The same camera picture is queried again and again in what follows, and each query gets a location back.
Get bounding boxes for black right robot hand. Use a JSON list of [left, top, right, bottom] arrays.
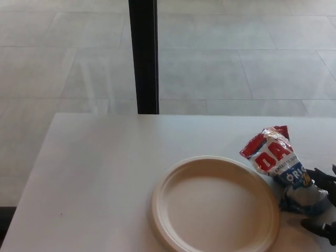
[[300, 164, 336, 252]]

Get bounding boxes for red white sunflower seed bag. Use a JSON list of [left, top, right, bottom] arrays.
[[238, 125, 330, 214]]

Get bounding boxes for beige round paper plate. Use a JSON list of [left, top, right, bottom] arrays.
[[151, 155, 281, 252]]

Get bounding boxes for black window frame post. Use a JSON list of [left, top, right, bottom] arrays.
[[128, 0, 160, 115]]

